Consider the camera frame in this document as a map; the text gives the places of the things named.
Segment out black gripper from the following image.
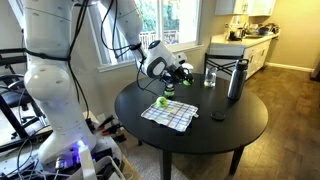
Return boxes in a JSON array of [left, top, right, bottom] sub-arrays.
[[162, 64, 195, 86]]

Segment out clear cylindrical tennis can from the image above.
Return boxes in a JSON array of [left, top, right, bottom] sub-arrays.
[[164, 81, 176, 98]]

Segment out clear glass mug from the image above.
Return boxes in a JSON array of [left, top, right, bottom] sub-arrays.
[[203, 66, 218, 89]]

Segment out white plaid dish towel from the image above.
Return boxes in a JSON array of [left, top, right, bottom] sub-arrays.
[[140, 98, 200, 133]]

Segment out black dining chair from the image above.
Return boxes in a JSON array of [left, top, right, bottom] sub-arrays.
[[203, 53, 249, 79]]

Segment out black round lid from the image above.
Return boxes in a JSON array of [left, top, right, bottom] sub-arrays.
[[210, 111, 227, 122]]

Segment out grey metal water bottle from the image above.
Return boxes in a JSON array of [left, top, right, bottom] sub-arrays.
[[227, 58, 250, 102]]

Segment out white framed window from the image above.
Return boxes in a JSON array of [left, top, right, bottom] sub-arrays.
[[89, 0, 204, 73]]

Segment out round black table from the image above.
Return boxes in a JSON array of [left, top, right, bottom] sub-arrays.
[[114, 73, 269, 180]]

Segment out dark kettle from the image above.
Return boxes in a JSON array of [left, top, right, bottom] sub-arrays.
[[233, 27, 246, 42]]

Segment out white kitchen counter cabinet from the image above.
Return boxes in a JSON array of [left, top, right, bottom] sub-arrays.
[[208, 31, 280, 81]]

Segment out dark countertop appliance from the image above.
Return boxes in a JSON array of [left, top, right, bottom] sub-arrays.
[[258, 23, 278, 36]]

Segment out wooden base board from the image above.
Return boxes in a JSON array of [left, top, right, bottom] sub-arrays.
[[119, 154, 143, 180]]

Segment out white equipment box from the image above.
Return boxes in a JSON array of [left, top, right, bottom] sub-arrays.
[[68, 146, 128, 180]]

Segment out black metal stand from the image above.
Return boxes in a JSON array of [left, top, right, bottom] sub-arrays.
[[0, 48, 51, 151]]

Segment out white upper wall cabinets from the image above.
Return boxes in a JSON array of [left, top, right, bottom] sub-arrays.
[[214, 0, 277, 18]]

